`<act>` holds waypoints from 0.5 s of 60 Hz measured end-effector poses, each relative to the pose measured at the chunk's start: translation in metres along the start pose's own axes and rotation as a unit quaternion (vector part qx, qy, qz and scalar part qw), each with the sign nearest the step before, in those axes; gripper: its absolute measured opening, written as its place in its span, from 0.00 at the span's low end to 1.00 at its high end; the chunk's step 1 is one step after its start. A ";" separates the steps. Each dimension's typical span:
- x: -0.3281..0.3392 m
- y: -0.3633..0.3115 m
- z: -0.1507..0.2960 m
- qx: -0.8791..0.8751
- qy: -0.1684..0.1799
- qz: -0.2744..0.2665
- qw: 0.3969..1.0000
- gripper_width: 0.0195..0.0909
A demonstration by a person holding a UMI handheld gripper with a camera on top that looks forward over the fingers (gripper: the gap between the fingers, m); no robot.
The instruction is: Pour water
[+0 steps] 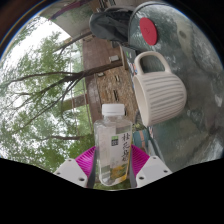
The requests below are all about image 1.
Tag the wooden lamp post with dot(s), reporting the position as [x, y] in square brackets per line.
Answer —
[76, 101]

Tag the flat round red coaster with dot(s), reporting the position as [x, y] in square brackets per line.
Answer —
[148, 30]

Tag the clear plastic drink bottle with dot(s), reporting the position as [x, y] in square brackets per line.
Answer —
[111, 146]

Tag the potted green plant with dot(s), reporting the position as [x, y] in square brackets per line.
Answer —
[143, 140]

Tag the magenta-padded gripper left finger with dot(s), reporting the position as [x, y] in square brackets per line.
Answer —
[71, 171]

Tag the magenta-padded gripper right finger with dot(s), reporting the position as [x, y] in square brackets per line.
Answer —
[153, 170]

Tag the white ribbed mug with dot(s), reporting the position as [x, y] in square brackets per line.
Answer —
[163, 96]

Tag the black laptop with stickers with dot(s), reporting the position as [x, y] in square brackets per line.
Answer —
[128, 58]

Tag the black jacket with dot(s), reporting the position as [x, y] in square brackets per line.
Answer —
[110, 25]

